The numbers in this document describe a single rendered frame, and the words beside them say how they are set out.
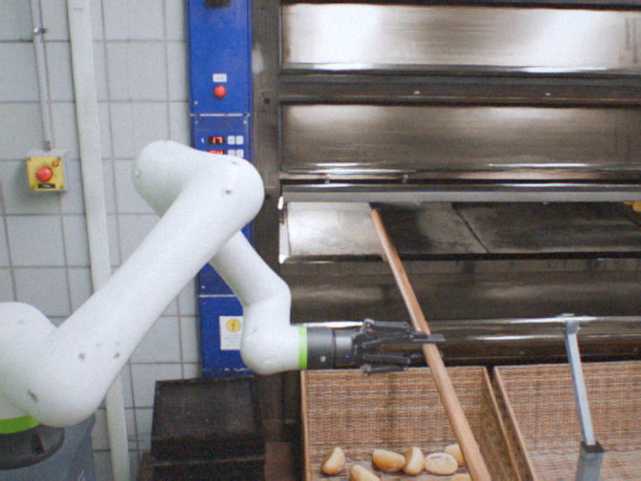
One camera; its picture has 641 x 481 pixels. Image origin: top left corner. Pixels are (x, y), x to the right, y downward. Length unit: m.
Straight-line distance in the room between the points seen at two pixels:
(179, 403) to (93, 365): 0.95
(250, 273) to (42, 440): 0.53
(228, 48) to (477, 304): 1.02
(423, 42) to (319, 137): 0.36
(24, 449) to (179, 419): 0.73
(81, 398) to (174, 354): 1.14
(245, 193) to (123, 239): 0.93
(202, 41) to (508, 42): 0.79
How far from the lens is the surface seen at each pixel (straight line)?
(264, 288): 1.60
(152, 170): 1.35
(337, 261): 2.12
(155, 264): 1.17
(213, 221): 1.21
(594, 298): 2.38
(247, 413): 2.00
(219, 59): 1.94
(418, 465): 2.24
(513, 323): 1.87
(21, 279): 2.24
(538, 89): 2.11
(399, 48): 1.99
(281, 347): 1.57
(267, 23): 1.96
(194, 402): 2.06
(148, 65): 2.00
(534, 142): 2.13
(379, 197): 1.91
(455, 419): 1.40
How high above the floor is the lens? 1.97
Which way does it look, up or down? 20 degrees down
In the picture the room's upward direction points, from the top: 1 degrees clockwise
